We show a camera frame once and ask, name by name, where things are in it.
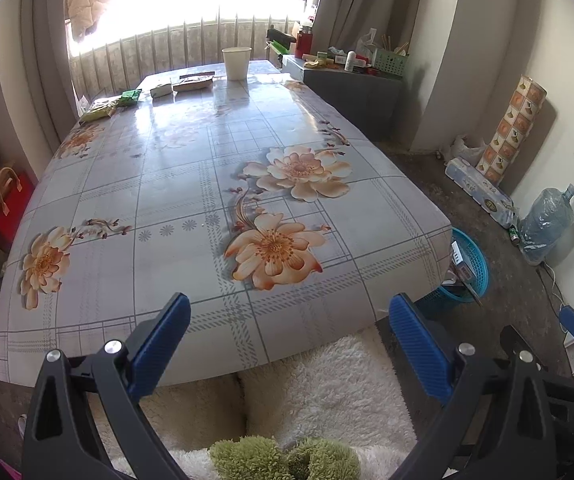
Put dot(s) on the red gift bag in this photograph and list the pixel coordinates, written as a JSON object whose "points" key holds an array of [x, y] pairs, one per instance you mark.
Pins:
{"points": [[15, 193]]}

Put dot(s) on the red thermos bottle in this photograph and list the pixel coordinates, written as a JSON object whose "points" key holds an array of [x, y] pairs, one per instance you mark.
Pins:
{"points": [[304, 40]]}

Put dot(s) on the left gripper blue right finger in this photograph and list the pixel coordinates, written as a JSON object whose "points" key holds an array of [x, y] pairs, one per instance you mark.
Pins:
{"points": [[495, 421]]}

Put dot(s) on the grey curtain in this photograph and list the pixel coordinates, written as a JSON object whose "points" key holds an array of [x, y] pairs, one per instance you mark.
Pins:
{"points": [[341, 23]]}

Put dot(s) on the green plastic basket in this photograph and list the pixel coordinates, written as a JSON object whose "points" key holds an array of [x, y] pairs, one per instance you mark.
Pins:
{"points": [[391, 62]]}

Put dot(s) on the white plastic bag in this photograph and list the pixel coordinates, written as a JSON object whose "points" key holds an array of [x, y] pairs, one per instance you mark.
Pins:
{"points": [[469, 150]]}

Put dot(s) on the yellow green snack packet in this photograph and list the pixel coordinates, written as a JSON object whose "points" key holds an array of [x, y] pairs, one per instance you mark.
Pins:
{"points": [[100, 109]]}

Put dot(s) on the patterned paper roll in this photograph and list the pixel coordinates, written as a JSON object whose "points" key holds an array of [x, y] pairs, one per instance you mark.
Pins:
{"points": [[512, 130]]}

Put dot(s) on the grey cabinet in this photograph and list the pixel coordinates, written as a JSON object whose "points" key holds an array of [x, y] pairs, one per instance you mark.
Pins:
{"points": [[368, 101]]}

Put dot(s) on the white tissue pack on floor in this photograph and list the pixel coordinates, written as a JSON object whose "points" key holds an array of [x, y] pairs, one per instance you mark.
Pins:
{"points": [[493, 201]]}

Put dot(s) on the flat brown cardboard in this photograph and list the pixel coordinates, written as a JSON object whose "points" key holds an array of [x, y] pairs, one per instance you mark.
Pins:
{"points": [[192, 82]]}

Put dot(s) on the white paper cup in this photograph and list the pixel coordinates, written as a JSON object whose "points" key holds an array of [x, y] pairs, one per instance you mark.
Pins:
{"points": [[236, 60]]}

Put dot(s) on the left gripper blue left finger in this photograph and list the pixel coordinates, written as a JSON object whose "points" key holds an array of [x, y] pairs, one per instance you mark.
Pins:
{"points": [[61, 440]]}

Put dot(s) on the clear water jug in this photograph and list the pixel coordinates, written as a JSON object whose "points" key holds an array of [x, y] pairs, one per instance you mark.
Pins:
{"points": [[549, 217]]}

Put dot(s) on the blue plastic trash basket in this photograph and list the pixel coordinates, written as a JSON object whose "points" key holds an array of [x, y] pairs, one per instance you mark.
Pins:
{"points": [[466, 280]]}

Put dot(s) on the floral plastic tablecloth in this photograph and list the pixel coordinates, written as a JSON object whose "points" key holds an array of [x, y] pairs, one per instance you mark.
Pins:
{"points": [[281, 222]]}

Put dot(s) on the white fluffy garment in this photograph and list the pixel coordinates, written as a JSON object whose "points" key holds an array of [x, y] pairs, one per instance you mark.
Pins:
{"points": [[346, 391]]}

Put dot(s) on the white bottle on cabinet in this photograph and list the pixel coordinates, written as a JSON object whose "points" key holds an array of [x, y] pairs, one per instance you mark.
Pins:
{"points": [[350, 61]]}

